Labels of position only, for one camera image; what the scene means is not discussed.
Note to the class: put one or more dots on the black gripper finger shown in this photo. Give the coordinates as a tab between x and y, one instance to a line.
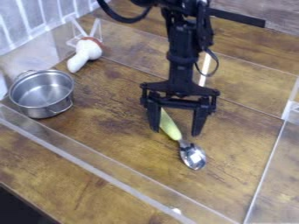
199	117
153	113

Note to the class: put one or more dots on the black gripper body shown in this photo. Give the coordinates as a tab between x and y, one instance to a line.
177	92

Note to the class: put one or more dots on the green handled metal spoon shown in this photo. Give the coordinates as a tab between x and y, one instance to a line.
191	153

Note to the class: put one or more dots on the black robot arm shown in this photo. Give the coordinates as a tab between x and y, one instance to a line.
185	11

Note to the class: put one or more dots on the white toy mushroom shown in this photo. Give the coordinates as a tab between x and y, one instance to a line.
88	50

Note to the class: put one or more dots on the black bar on table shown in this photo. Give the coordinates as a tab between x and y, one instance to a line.
237	18

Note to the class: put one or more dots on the small steel pot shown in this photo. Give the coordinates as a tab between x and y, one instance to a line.
41	93

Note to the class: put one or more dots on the clear acrylic stand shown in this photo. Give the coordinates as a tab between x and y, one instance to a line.
80	34

